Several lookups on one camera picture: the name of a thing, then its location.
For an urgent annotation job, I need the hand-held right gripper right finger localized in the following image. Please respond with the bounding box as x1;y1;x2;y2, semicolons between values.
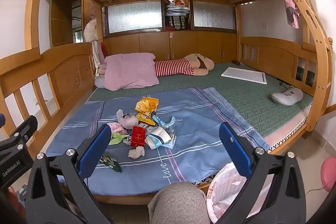
214;122;307;224

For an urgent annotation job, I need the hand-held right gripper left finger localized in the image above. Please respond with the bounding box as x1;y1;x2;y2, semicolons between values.
25;124;116;224

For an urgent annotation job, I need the dark green snack bag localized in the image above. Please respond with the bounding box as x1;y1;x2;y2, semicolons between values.
99;154;123;173

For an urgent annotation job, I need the light green wrapper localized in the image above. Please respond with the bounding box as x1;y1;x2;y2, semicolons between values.
108;133;130;146

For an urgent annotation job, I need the pink wrapper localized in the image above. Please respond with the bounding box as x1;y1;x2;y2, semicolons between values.
106;122;128;135

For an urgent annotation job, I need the white bin with plastic liner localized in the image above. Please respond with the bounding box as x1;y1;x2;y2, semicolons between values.
206;162;275;224

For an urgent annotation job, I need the white tissue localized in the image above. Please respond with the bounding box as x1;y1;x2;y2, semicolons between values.
128;147;145;159

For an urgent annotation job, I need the red cardboard box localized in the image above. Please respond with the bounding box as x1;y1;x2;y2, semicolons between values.
130;125;146;148

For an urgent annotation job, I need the blue and white packet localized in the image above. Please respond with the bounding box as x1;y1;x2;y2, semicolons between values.
144;126;177;149

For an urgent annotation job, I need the yellow snack bag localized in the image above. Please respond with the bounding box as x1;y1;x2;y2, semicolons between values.
135;97;159;126

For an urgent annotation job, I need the blue plastic bag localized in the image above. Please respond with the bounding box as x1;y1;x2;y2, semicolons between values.
151;114;179;132

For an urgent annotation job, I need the blue checked sheet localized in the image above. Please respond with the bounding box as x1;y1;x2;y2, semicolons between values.
46;87;271;195

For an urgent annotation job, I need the green bed mat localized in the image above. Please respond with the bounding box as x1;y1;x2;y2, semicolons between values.
85;63;314;139

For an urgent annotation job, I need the light blue cushion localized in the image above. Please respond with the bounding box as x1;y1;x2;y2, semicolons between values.
94;74;108;88

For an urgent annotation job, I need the white massage pillow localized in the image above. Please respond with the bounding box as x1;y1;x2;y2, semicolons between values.
271;88;303;107

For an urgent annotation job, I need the white flat board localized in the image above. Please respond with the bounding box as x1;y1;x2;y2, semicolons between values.
221;67;267;84

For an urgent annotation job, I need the person's grey trouser leg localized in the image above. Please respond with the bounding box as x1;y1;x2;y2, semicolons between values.
147;182;210;224

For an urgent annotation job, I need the pink pillow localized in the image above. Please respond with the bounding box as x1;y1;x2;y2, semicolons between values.
104;53;159;91

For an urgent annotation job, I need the clothes hung on headboard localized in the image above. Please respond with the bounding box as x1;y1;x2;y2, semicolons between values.
91;41;107;76

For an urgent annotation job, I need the pink round object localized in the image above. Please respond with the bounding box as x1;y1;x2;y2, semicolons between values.
321;157;336;191

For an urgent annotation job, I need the striped plush toy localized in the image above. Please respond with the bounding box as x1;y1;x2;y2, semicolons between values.
154;53;215;77

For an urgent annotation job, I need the wooden bunk bed ladder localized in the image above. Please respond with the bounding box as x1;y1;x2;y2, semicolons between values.
273;0;334;132

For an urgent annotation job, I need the ribbed glass window panel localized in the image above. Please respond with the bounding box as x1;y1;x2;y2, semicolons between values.
108;1;163;33
192;1;236;30

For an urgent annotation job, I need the stack of folded bags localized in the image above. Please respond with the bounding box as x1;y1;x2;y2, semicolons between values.
165;0;190;30

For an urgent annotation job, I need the pink hanging cloth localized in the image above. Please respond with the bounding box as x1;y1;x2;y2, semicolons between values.
282;0;302;29

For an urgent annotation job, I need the wooden bunk bed frame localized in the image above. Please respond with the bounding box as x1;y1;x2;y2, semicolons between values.
0;0;334;203

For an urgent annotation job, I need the wooden wall cabinet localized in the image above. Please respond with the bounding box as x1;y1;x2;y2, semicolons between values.
104;31;238;64

